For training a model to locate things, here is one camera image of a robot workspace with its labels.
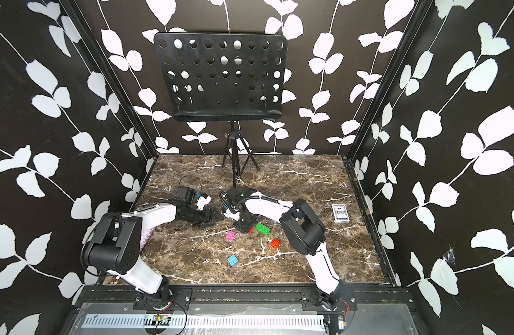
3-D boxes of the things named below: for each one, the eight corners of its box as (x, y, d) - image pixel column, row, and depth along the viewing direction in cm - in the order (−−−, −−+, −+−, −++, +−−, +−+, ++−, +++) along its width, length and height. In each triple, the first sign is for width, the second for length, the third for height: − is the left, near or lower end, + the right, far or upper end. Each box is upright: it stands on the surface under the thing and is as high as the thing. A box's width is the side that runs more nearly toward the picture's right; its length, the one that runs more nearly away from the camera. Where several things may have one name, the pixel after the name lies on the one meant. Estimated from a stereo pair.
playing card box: (334, 222, 96) (336, 220, 95) (330, 206, 102) (331, 204, 100) (348, 223, 97) (350, 220, 95) (344, 206, 102) (345, 204, 100)
